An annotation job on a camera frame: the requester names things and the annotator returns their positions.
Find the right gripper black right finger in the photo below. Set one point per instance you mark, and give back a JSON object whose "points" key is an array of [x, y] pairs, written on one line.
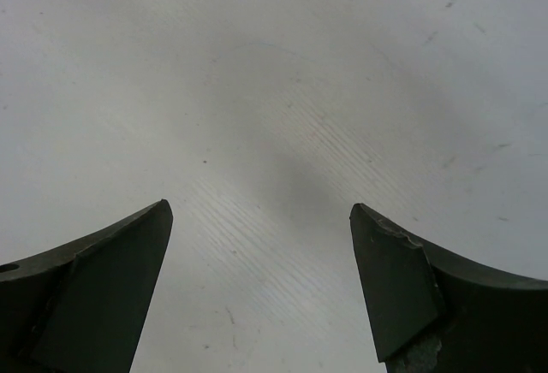
{"points": [[431, 310]]}

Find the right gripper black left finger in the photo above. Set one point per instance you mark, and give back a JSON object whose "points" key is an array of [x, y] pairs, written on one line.
{"points": [[81, 307]]}

